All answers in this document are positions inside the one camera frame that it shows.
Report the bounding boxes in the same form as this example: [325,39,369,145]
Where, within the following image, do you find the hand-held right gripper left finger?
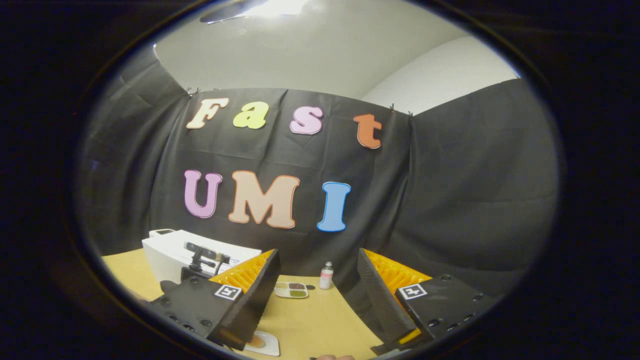
[142,248,282,352]

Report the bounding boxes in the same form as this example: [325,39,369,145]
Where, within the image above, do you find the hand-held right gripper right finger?
[357,247,501,353]

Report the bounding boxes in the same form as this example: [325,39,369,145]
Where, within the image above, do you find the white microwave oven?
[142,229,263,286]

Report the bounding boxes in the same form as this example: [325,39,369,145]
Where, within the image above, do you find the white divided condiment dish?
[274,281,310,300]

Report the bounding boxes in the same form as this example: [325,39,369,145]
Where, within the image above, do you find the white square plate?
[243,330,281,357]

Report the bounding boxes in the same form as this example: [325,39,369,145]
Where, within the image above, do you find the black backdrop cloth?
[75,45,561,346]

